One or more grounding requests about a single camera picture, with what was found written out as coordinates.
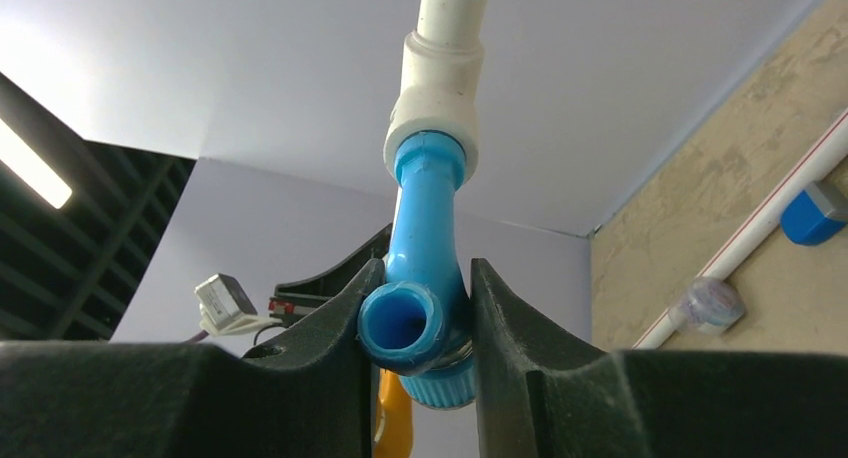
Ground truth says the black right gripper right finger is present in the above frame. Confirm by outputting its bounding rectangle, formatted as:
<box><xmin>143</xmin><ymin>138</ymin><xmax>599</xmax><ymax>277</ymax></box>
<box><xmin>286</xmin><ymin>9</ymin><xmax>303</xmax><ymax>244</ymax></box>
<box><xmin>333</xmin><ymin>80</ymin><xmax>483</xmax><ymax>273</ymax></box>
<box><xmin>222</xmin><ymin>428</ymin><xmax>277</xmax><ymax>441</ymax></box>
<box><xmin>470</xmin><ymin>258</ymin><xmax>847</xmax><ymax>457</ymax></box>

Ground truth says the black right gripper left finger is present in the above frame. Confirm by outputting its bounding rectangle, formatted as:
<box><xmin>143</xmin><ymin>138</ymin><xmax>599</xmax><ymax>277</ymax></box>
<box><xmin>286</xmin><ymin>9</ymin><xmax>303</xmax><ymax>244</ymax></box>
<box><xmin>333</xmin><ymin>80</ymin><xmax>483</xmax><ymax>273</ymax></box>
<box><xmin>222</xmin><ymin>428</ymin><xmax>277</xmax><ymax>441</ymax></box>
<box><xmin>1</xmin><ymin>259</ymin><xmax>384</xmax><ymax>457</ymax></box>

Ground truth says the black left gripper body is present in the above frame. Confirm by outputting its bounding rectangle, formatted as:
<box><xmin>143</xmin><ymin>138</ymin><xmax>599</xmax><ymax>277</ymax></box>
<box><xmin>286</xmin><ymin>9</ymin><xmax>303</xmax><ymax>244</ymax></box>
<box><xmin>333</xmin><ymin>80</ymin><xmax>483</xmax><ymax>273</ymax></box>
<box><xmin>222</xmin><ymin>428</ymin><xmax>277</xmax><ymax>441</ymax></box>
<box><xmin>268</xmin><ymin>223</ymin><xmax>392</xmax><ymax>326</ymax></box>

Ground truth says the blue faucet chrome knob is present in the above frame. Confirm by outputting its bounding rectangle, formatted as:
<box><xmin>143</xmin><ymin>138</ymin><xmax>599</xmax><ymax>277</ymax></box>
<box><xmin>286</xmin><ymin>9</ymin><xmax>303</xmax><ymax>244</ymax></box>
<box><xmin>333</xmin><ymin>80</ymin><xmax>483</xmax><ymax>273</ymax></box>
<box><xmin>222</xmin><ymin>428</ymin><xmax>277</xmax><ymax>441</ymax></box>
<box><xmin>358</xmin><ymin>131</ymin><xmax>475</xmax><ymax>410</ymax></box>

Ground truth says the orange faucet chrome knob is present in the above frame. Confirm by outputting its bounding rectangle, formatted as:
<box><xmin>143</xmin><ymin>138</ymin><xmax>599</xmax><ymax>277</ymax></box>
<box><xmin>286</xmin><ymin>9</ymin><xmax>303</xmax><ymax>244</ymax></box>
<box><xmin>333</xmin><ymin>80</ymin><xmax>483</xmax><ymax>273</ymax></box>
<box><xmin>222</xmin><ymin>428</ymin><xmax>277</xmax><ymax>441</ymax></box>
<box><xmin>373</xmin><ymin>370</ymin><xmax>414</xmax><ymax>458</ymax></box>

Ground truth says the clear plastic faucet knob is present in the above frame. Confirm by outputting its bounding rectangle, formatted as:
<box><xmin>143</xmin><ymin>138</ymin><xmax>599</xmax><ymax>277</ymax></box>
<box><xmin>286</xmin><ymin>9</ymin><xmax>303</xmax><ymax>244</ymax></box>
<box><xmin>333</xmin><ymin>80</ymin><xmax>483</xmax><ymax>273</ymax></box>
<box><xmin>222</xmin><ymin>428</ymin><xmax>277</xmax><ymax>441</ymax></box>
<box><xmin>668</xmin><ymin>277</ymin><xmax>746</xmax><ymax>335</ymax></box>

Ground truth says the ceiling light strip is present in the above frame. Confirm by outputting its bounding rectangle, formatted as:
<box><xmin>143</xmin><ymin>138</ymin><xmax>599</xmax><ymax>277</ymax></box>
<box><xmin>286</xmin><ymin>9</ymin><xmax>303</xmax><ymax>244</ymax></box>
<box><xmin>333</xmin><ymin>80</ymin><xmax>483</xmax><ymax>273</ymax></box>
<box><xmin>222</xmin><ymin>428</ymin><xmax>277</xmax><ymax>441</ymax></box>
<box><xmin>1</xmin><ymin>121</ymin><xmax>73</xmax><ymax>209</ymax></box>

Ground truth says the blue grey small block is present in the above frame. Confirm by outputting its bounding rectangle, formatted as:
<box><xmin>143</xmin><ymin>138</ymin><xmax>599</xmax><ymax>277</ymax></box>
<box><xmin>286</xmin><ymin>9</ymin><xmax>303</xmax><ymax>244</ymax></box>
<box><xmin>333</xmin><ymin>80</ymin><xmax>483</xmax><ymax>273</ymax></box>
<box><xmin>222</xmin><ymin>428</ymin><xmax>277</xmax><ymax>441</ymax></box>
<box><xmin>780</xmin><ymin>181</ymin><xmax>847</xmax><ymax>246</ymax></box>

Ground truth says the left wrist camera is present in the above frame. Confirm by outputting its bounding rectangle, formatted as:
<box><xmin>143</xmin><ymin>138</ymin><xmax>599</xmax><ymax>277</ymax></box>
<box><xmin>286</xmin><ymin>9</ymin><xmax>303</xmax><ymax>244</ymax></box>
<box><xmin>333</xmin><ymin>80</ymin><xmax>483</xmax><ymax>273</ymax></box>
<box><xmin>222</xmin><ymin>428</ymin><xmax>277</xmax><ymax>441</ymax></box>
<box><xmin>194</xmin><ymin>273</ymin><xmax>281</xmax><ymax>337</ymax></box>

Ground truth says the white PVC pipe frame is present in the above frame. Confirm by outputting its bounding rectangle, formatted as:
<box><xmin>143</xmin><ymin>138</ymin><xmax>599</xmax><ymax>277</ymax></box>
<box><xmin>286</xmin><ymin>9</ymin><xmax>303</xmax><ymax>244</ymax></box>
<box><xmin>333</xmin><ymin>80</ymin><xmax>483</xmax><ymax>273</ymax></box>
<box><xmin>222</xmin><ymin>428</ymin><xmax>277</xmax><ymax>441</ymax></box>
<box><xmin>382</xmin><ymin>0</ymin><xmax>848</xmax><ymax>352</ymax></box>

